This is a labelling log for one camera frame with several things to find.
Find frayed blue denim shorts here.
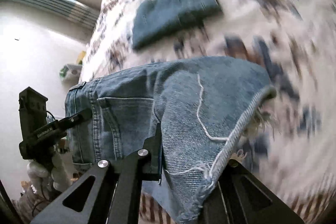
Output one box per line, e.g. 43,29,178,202
65,56,276,223

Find pink quilted trousers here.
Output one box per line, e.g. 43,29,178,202
11,181,61,224

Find green white plastic bag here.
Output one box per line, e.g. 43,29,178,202
59,64,82,82

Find grey striped left curtain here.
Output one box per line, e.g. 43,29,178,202
1,0,99,31

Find yellow box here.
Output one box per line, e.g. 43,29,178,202
76,51,86,65

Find folded blue denim shorts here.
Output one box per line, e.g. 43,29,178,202
132,0,222,51

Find white gloved left hand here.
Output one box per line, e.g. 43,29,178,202
27,152,71,200

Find floral white bed quilt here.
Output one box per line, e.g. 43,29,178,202
80,0,335,221

